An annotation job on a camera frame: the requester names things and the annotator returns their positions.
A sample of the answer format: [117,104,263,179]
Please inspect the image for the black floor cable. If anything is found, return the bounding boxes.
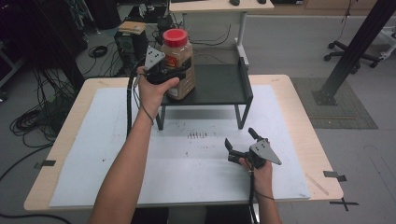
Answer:
[190,23,233,48]

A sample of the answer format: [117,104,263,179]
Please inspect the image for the white foam board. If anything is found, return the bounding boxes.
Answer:
[49,84,312,209]

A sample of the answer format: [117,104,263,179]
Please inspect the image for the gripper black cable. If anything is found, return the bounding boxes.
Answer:
[125,61,140,138]
[247,169,260,224]

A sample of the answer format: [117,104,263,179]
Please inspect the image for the coiled black cable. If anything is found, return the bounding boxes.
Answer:
[87,45,108,59]

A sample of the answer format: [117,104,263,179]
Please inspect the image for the dark curtain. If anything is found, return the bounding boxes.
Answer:
[0,0,87,92]

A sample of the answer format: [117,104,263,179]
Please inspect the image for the person's left leg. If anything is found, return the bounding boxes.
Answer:
[130,206,171,224]

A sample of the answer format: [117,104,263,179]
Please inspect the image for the black metal post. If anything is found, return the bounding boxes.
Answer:
[312,0,396,106]

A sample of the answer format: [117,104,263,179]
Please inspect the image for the brown cardboard box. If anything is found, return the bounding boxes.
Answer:
[118,21,147,35]

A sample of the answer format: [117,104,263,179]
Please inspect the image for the grey floor mat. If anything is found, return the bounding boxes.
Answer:
[290,77,379,131]

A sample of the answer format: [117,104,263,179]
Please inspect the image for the person's right hand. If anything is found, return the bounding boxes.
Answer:
[239,156,275,201]

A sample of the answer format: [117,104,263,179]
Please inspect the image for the red-lidded spice jar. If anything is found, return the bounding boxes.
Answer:
[160,28,197,102]

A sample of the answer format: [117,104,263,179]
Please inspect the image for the person's leg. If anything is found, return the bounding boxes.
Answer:
[130,206,171,224]
[205,204,254,224]

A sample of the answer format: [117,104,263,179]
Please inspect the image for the wooden desk with white legs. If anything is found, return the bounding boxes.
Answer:
[169,0,276,67]

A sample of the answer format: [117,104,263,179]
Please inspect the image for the open computer tower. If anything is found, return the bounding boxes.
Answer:
[156,14,176,48]

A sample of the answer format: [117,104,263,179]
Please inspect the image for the tangle of black cables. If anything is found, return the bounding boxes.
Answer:
[8,67,74,148]

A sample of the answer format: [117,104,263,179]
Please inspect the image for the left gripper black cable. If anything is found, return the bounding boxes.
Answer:
[125,61,140,138]

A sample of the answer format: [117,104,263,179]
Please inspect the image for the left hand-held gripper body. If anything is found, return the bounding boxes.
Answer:
[144,45,188,86]

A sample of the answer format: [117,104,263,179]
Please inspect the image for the black tape strip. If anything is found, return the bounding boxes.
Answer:
[33,159,57,171]
[322,170,347,183]

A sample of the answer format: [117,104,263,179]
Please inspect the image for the black computer tower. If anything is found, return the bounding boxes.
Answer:
[113,28,149,68]

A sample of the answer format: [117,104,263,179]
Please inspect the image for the black office chair base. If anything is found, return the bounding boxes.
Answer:
[323,39,383,75]

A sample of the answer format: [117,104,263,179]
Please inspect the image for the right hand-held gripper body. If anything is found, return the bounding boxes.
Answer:
[227,138,283,170]

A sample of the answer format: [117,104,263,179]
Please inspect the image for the person's left hand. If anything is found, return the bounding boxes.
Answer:
[136,65,181,119]

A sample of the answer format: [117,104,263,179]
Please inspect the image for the black metal shelf rack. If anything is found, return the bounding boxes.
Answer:
[155,56,254,132]

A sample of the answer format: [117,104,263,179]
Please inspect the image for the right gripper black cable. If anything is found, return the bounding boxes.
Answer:
[247,169,260,224]

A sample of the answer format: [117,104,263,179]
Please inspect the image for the person's right leg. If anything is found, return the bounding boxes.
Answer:
[205,204,254,224]

